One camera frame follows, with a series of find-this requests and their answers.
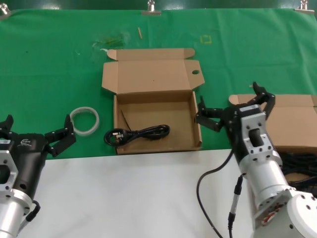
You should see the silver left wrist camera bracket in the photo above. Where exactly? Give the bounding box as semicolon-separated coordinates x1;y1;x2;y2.
0;150;19;193

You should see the green table cloth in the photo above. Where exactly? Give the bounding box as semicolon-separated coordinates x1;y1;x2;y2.
0;8;317;161

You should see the open cardboard box plain flap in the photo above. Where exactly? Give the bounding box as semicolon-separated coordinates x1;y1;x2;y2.
227;93;317;194

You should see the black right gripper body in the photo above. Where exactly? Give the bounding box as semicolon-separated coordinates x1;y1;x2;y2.
222;105;248;166

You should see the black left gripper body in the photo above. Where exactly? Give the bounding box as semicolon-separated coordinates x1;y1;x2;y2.
0;133;49;200

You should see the silver binder clip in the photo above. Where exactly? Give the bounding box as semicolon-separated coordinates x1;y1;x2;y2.
294;0;317;15
0;4;12;20
141;0;161;16

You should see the pile of black cables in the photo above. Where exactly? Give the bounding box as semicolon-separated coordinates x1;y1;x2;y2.
276;147;317;192

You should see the open cardboard box round hole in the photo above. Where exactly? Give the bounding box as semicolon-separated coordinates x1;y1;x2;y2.
101;48;205;155

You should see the black power cable with plug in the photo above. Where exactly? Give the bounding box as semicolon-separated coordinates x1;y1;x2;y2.
104;110;171;146

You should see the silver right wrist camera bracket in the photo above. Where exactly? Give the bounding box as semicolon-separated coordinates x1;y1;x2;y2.
238;104;277;162

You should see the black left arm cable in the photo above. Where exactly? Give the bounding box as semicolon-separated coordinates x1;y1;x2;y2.
18;200;41;234

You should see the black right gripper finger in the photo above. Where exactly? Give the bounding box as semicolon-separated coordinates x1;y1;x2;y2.
247;81;275;119
195;96;226;132

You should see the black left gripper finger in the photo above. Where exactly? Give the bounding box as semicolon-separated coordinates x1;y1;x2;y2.
45;114;77;158
0;114;14;139

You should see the clear tape roll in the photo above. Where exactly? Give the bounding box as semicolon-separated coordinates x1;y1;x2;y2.
69;106;100;136

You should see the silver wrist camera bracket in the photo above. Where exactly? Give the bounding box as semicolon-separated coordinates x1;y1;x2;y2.
238;104;277;162
0;150;19;193

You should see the clear plastic wrap scrap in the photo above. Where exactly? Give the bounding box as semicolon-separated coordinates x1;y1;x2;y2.
93;32;131;53

